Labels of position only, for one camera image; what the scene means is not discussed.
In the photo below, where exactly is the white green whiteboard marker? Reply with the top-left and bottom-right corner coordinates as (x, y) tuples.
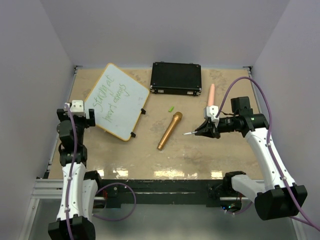
(183, 131), (198, 136)

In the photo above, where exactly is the yellow framed whiteboard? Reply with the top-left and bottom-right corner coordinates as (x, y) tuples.
(84, 63), (150, 141)

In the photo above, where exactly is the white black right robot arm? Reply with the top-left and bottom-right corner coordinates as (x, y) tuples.
(194, 96), (308, 221)

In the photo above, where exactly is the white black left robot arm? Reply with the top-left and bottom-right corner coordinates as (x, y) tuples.
(48, 101), (104, 240)

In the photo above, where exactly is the pink small object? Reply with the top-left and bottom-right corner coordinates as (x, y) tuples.
(207, 84), (215, 107)

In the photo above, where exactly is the gold microphone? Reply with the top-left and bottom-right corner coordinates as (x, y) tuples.
(157, 111), (183, 151)

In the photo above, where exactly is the black hard case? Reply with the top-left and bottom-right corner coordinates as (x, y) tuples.
(149, 61), (202, 96)

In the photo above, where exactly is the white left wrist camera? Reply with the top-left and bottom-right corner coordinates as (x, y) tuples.
(69, 100), (86, 117)

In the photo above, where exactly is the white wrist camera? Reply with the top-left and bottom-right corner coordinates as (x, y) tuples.
(204, 105), (220, 124)
(69, 100), (86, 117)

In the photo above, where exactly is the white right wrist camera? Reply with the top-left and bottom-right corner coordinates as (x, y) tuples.
(204, 105), (220, 124)

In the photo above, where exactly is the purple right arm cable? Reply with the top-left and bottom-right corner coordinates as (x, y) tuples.
(216, 76), (320, 232)

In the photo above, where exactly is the metal wire easel stand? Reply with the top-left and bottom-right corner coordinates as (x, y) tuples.
(130, 108), (146, 138)

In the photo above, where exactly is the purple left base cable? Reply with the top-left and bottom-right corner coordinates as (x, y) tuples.
(92, 182), (138, 222)

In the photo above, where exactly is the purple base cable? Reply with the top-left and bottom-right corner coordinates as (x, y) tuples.
(223, 199), (253, 216)
(92, 182), (138, 222)

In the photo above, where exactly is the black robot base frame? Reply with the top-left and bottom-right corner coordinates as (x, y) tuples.
(96, 179), (246, 212)

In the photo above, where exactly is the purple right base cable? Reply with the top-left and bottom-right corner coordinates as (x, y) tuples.
(223, 199), (253, 216)

